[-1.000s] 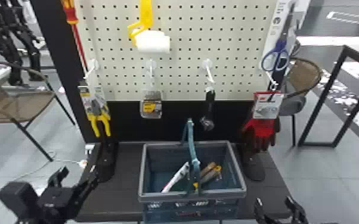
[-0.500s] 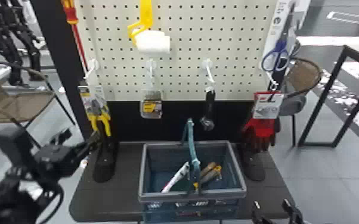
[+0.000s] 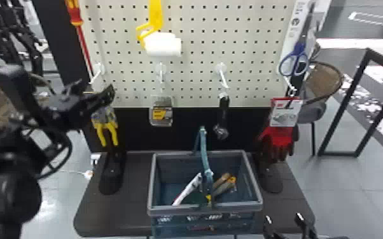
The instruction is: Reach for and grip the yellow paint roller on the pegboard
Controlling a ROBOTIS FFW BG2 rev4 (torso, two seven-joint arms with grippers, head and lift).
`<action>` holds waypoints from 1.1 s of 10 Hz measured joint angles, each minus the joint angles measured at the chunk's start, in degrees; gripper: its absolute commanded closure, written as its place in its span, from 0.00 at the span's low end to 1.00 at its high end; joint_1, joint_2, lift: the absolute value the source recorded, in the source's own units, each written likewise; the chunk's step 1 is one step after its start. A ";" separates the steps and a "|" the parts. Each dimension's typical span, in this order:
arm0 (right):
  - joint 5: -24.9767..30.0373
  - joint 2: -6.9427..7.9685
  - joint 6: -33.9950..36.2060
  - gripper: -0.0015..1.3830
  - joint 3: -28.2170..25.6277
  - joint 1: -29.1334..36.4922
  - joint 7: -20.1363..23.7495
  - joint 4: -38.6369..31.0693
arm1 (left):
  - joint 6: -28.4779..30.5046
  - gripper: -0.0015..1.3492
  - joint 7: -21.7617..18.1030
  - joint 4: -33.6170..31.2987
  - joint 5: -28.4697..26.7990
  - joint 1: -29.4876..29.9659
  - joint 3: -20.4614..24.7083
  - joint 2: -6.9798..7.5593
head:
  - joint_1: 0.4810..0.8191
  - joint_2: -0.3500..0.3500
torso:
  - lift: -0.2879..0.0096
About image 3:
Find yellow paint roller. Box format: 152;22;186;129
135;0;183;58

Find brown brush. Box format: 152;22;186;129
212;172;238;198

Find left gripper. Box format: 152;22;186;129
48;79;116;132

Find black cable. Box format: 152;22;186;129
27;128;74;181

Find red gloves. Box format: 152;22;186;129
256;97;303;165

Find white hand tool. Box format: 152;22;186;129
171;172;204;207

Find blue scissors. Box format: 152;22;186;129
277;0;324;78

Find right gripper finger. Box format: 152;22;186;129
293;212;319;239
262;215;280;239

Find grey chair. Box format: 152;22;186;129
296;60;346;156

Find yellow pliers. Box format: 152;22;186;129
90;106;120;148

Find white pegboard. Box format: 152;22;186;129
78;0;300;196

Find yellow tape measure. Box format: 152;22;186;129
148;94;174;128

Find black wrench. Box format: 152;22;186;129
212;92;231;141

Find blue basket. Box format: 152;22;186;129
146;126;265;238

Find red screwdriver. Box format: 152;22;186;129
64;0;95;78

